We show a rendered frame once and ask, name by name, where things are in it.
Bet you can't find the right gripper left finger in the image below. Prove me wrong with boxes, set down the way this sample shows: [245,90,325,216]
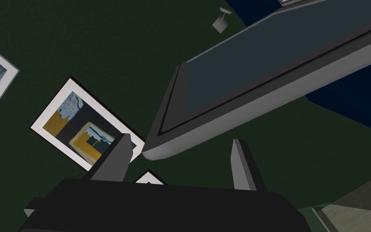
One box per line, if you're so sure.
[83,133,134,182]

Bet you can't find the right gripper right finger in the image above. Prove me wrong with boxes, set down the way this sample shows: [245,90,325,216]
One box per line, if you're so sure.
[231,139,268,191]

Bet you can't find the small white framed picture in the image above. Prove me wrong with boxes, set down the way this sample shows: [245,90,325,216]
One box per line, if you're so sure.
[134,169,168,185]

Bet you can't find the yellow and blue framed picture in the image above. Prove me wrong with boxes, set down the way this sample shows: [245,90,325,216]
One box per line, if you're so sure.
[30,76,146,172]

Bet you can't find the grey flat screen television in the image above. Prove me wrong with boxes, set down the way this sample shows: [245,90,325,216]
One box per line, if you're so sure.
[141,0,371,161]

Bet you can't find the pale wooden table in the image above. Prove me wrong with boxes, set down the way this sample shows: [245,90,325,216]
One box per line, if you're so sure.
[311,168,371,232]

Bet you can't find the grey wall lamp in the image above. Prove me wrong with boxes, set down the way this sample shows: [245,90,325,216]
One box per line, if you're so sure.
[212,7,233,34]

